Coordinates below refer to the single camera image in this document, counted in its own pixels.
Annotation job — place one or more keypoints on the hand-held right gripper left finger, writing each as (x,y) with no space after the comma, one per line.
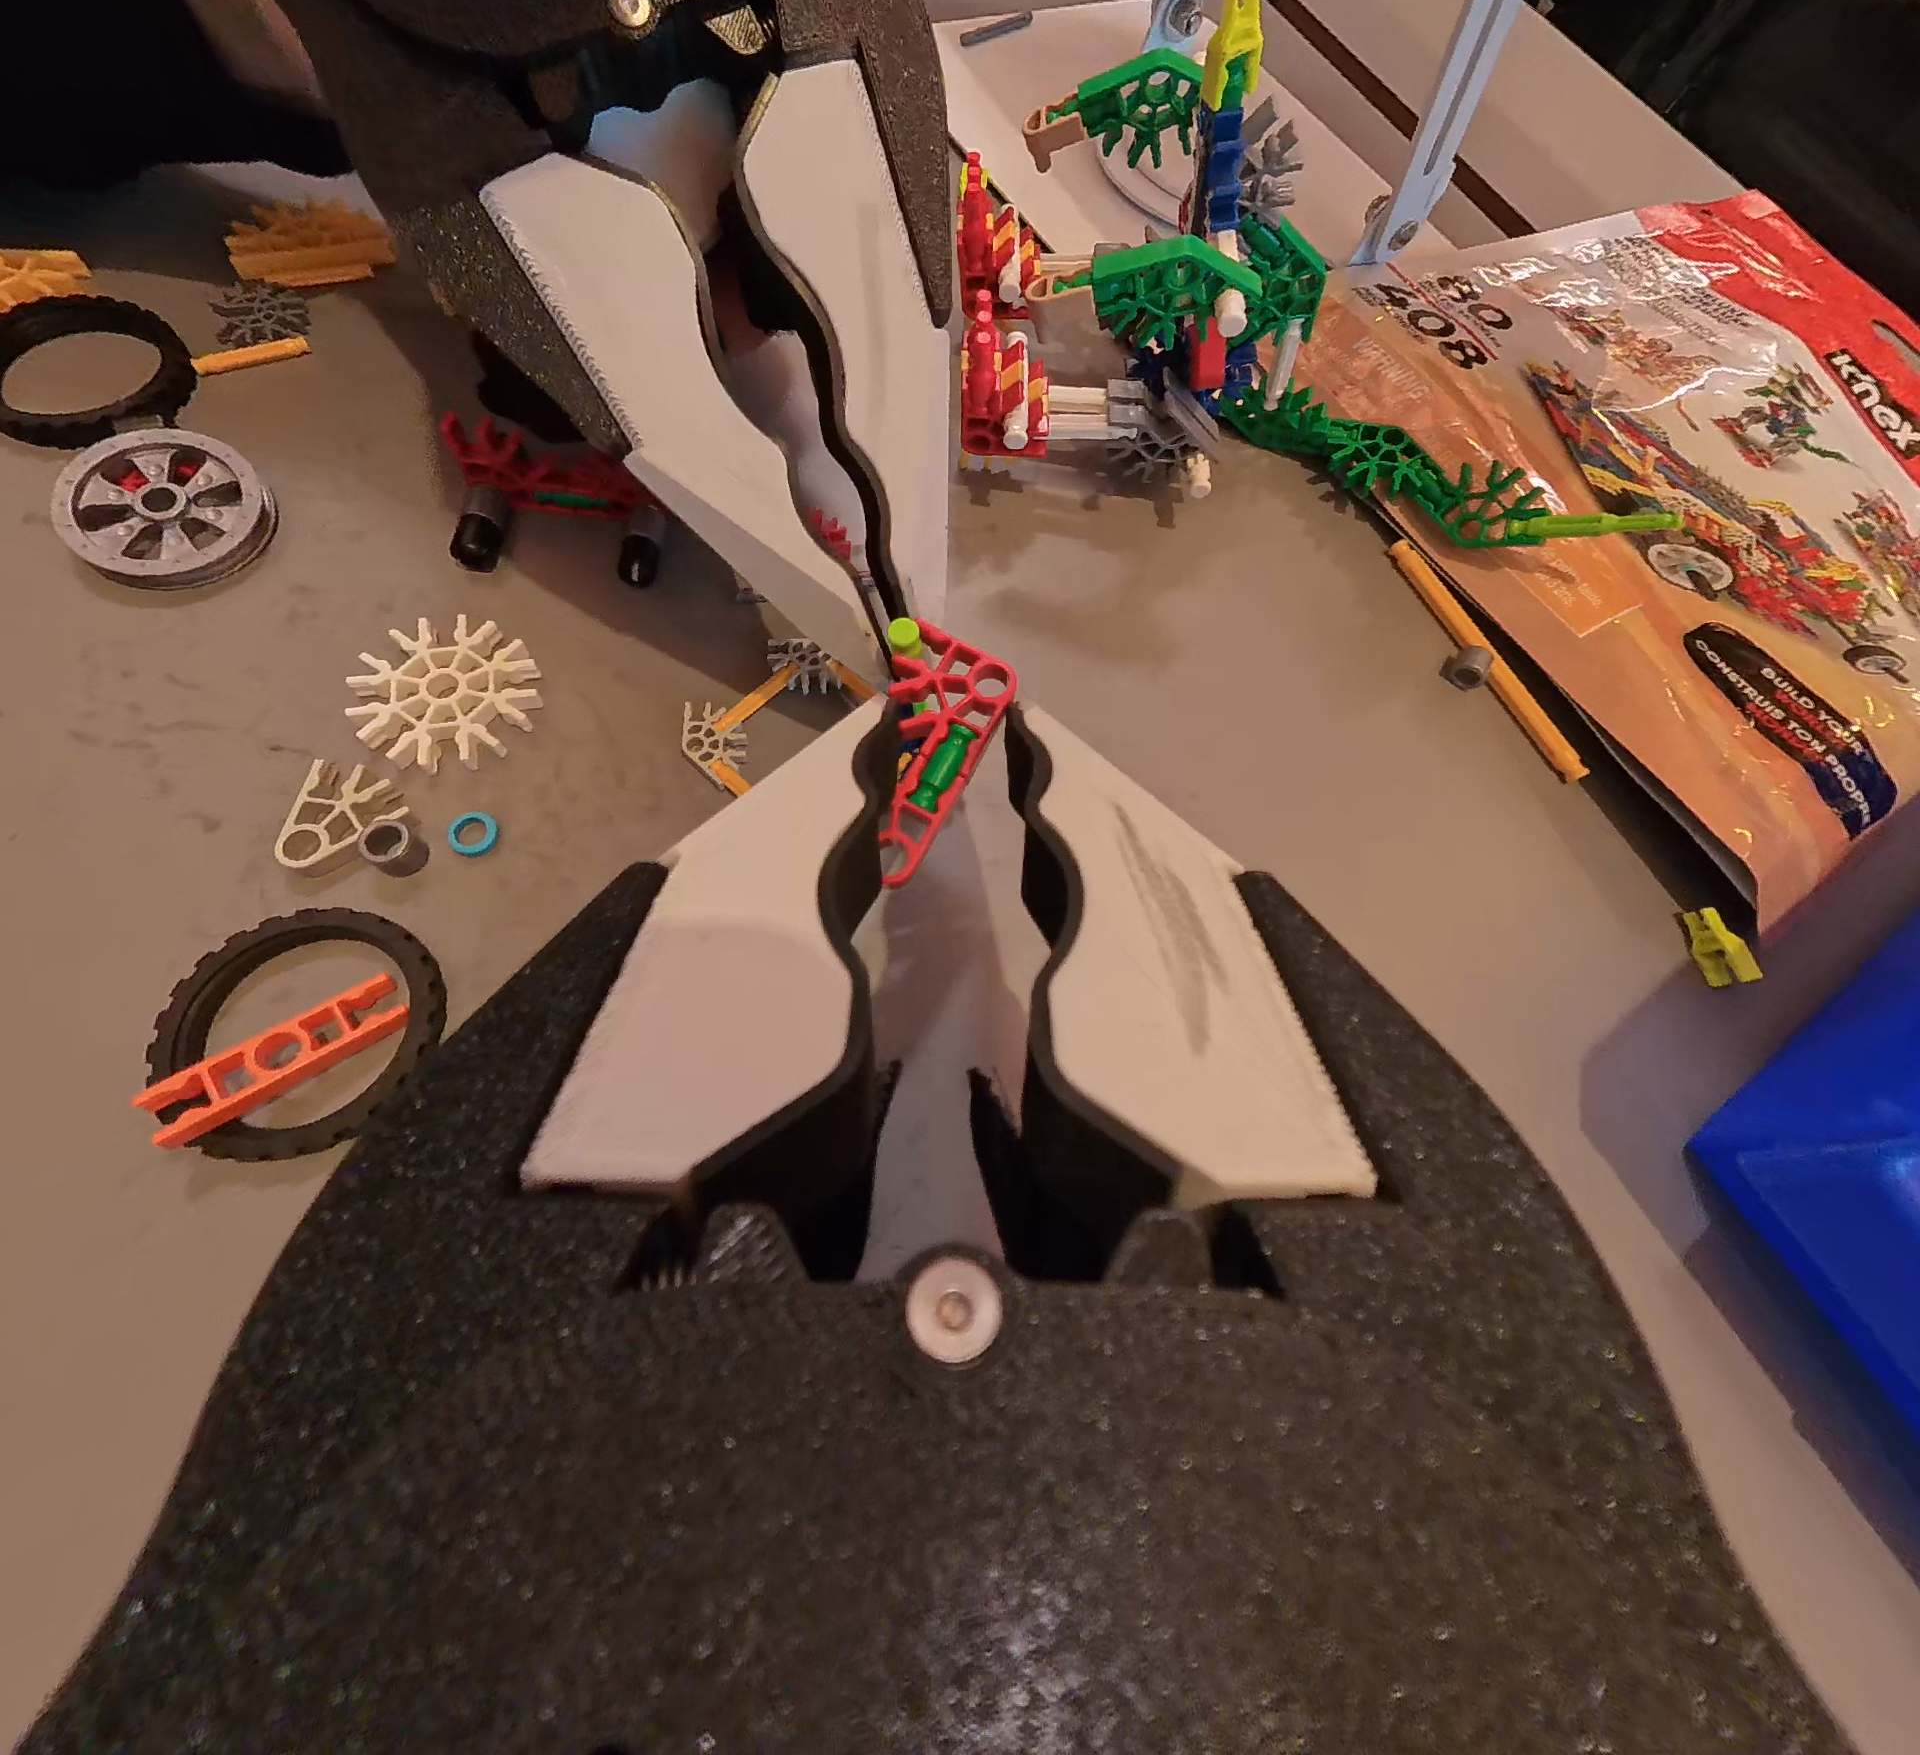
(705,1021)

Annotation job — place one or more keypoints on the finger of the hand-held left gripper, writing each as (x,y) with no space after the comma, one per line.
(878,316)
(646,344)

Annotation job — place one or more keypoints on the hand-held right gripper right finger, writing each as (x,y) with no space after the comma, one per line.
(1185,1021)

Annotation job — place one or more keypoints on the rod frame with lime posts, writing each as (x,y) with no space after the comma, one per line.
(902,636)

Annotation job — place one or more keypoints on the red connector bridge green rod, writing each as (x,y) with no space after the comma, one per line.
(942,763)

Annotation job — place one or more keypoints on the red axle with black wheels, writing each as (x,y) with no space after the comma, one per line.
(526,474)

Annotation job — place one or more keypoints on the black rubber tyre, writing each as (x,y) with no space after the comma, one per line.
(181,372)
(426,1013)

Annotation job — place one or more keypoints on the multicolour construction toy model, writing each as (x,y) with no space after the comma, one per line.
(1172,270)

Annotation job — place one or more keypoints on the short grey pin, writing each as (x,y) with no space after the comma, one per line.
(994,28)

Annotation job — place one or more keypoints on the grey cylindrical spacer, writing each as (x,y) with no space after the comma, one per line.
(1466,669)
(409,862)

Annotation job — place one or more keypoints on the grey snowflake connector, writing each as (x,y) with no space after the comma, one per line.
(263,316)

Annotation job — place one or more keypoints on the short yellow rod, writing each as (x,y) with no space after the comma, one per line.
(256,357)

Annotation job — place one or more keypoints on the white snowflake connector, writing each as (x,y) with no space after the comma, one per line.
(461,690)

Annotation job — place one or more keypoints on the white fan connector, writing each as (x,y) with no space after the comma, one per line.
(333,817)

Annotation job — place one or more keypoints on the long yellow rod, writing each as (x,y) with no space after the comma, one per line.
(1427,581)

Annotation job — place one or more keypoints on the silver spoked wheel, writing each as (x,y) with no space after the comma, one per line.
(181,573)

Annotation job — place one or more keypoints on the yellow clip connector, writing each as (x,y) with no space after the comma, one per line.
(1717,949)

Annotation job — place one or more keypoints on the orange ladder connector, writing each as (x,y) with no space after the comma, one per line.
(163,1112)

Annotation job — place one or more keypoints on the blue plastic bin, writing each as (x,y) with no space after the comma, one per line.
(1829,1185)

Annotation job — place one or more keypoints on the toy instruction booklet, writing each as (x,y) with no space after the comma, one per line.
(1652,362)

